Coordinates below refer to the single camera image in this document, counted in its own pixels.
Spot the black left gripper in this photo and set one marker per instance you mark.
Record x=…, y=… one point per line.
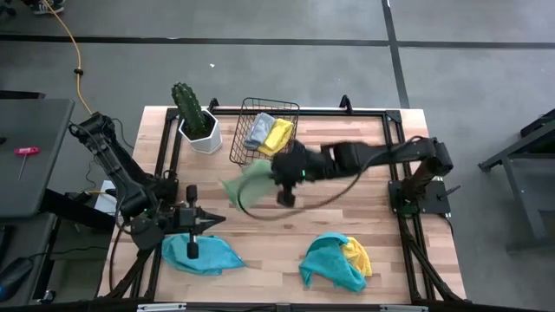
x=192, y=247

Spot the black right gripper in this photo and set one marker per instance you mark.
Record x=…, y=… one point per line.
x=290, y=164

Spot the yellow microfiber towel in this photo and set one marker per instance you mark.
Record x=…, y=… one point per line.
x=360, y=258
x=277, y=138

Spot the green microfiber towel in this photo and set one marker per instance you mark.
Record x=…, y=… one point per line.
x=251, y=186

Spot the grey microfiber towel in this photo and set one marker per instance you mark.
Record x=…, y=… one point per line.
x=258, y=130

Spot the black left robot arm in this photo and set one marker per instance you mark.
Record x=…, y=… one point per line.
x=117, y=173

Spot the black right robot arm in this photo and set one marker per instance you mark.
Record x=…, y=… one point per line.
x=390, y=154

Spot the teal microfiber towel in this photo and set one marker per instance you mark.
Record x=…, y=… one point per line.
x=217, y=260
x=325, y=264

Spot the white hexagonal plant pot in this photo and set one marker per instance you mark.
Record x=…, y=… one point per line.
x=208, y=145

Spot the white paper sheet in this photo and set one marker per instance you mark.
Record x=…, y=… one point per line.
x=102, y=195

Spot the grey side desk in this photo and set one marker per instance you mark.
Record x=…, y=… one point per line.
x=34, y=173

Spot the dark low desk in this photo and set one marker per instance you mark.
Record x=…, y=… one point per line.
x=21, y=238

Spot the black computer mouse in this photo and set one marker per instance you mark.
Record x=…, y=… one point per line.
x=15, y=277

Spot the dark grey metal table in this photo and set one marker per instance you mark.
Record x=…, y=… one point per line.
x=537, y=182

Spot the person's shoe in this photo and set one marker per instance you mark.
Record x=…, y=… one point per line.
x=47, y=6

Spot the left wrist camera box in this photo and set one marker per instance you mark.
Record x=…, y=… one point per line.
x=187, y=216

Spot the silver metal bracket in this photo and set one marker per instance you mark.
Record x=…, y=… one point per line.
x=403, y=309
x=160, y=307

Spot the black aluminium table frame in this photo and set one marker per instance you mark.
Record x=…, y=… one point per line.
x=392, y=116

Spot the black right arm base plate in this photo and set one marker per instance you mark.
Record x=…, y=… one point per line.
x=433, y=201

